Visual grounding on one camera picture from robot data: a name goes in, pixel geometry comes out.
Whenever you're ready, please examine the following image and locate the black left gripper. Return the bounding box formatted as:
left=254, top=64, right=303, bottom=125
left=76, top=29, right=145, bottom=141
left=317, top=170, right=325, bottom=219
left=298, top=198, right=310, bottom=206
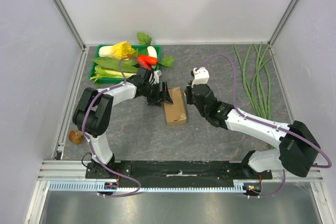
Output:
left=143, top=81, right=173, bottom=107

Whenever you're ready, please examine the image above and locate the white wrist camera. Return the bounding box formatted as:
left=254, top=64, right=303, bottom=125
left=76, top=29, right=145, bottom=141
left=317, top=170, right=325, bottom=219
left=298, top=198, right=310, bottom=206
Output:
left=191, top=67, right=209, bottom=88
left=150, top=70, right=162, bottom=84

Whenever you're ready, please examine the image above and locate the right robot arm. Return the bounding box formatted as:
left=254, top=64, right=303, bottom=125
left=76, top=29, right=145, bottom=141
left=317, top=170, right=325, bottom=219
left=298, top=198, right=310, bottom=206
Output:
left=184, top=82, right=320, bottom=179

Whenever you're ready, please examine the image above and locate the white radish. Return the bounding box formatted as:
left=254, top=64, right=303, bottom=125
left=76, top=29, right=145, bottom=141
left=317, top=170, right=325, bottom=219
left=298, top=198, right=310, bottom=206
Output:
left=147, top=46, right=158, bottom=69

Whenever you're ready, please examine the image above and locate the green white celery stalk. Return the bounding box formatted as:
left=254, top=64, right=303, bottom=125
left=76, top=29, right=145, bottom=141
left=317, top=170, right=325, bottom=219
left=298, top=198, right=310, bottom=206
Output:
left=89, top=66, right=137, bottom=85

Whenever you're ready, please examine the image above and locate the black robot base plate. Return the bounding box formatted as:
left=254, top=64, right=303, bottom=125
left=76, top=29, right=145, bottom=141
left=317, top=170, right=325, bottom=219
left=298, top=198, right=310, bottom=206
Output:
left=85, top=159, right=273, bottom=187

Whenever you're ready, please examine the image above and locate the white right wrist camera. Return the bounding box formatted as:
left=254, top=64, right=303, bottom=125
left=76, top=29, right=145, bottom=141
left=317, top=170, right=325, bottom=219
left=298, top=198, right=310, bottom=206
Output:
left=191, top=67, right=209, bottom=88

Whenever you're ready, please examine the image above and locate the large green leaf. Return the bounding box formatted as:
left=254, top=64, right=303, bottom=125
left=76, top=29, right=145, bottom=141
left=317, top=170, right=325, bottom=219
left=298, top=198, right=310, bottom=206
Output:
left=92, top=57, right=138, bottom=73

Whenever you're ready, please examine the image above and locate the brown toy mushroom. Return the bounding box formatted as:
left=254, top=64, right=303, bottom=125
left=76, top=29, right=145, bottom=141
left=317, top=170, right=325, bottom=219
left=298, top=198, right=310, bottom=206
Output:
left=68, top=130, right=83, bottom=144

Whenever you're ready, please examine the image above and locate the green leaf beside tray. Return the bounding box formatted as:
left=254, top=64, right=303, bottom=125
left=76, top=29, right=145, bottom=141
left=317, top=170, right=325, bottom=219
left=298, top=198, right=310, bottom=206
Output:
left=158, top=56, right=175, bottom=68

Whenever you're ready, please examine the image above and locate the brown cardboard express box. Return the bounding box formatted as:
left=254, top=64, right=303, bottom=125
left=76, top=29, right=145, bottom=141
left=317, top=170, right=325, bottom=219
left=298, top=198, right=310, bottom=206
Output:
left=164, top=87, right=187, bottom=126

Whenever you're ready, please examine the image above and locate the slotted white cable duct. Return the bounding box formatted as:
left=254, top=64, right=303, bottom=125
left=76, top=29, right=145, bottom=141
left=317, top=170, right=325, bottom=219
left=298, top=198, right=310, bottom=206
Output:
left=49, top=180, right=246, bottom=193

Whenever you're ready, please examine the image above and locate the yellow napa cabbage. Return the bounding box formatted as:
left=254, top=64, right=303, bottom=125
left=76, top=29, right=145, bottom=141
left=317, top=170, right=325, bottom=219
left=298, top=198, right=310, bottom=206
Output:
left=98, top=40, right=135, bottom=59

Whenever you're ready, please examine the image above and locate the red chili pepper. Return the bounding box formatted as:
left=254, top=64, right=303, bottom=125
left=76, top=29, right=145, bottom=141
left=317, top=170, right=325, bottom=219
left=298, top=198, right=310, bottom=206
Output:
left=127, top=55, right=158, bottom=70

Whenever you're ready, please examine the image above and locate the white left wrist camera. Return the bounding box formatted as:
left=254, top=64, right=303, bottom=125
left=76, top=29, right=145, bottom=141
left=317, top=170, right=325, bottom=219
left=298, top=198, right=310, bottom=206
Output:
left=150, top=70, right=162, bottom=84

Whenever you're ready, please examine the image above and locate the green long beans bundle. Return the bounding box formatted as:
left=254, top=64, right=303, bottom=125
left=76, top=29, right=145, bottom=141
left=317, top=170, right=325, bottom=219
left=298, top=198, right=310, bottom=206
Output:
left=233, top=41, right=279, bottom=152

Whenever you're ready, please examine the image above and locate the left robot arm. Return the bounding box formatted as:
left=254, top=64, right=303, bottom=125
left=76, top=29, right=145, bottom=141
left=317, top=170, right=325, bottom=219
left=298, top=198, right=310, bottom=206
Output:
left=72, top=67, right=166, bottom=178

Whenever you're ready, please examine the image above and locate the green leaf sprig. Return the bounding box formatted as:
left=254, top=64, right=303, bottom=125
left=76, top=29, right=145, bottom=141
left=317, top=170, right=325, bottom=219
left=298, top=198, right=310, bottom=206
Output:
left=136, top=32, right=152, bottom=47

